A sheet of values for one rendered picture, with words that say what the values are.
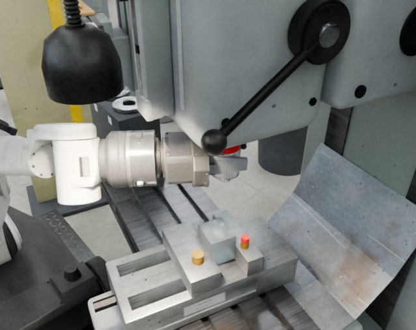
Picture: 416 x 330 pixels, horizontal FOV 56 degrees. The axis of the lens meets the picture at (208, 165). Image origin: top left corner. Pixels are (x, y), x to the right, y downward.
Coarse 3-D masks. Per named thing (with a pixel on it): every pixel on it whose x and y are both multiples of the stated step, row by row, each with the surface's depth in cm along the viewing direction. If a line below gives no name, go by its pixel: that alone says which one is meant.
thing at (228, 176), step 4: (240, 148) 61; (236, 152) 60; (240, 152) 61; (232, 172) 62; (236, 172) 62; (216, 176) 62; (220, 176) 62; (224, 176) 62; (228, 176) 62; (232, 176) 62; (236, 176) 63; (224, 180) 62; (228, 180) 62
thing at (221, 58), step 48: (192, 0) 39; (240, 0) 39; (288, 0) 42; (192, 48) 42; (240, 48) 42; (288, 48) 45; (192, 96) 45; (240, 96) 45; (288, 96) 49; (240, 144) 50
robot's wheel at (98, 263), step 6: (96, 258) 131; (102, 258) 131; (90, 264) 128; (96, 264) 128; (102, 264) 128; (90, 270) 130; (96, 270) 126; (102, 270) 126; (96, 276) 126; (102, 276) 125; (102, 282) 124; (108, 282) 125; (108, 288) 124
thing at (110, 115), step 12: (120, 96) 110; (132, 96) 110; (96, 108) 112; (108, 108) 107; (120, 108) 104; (132, 108) 104; (96, 120) 117; (108, 120) 107; (120, 120) 101; (132, 120) 103; (144, 120) 105; (156, 120) 107; (108, 132) 111; (156, 132) 109
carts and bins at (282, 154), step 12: (288, 132) 253; (300, 132) 253; (264, 144) 270; (276, 144) 262; (288, 144) 258; (300, 144) 259; (264, 156) 275; (276, 156) 267; (288, 156) 264; (300, 156) 266; (264, 168) 280; (276, 168) 273; (288, 168) 270; (300, 168) 273
